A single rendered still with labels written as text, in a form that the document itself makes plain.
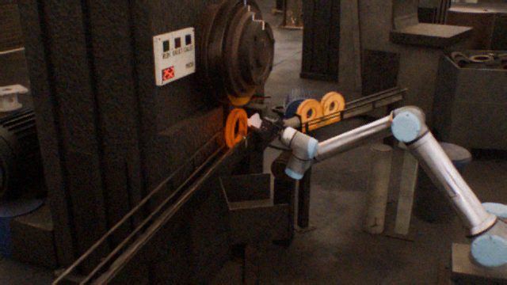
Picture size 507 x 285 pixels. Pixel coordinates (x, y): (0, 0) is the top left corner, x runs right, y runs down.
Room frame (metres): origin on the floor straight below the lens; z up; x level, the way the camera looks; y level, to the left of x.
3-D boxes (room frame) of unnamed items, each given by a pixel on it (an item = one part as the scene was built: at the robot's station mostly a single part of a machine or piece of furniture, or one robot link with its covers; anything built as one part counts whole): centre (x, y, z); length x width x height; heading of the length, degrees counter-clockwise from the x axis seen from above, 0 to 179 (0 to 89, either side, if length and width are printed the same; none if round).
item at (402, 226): (2.50, -0.89, 0.31); 0.24 x 0.16 x 0.62; 156
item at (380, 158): (2.52, -0.73, 0.26); 0.12 x 0.12 x 0.52
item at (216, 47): (2.16, 0.06, 1.11); 0.47 x 0.06 x 0.47; 156
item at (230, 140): (2.17, 0.07, 0.75); 0.18 x 0.03 x 0.18; 157
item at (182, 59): (1.90, 0.29, 1.15); 0.26 x 0.02 x 0.18; 156
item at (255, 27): (2.13, -0.03, 1.11); 0.28 x 0.06 x 0.28; 156
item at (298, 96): (4.39, -0.46, 0.17); 0.57 x 0.31 x 0.34; 176
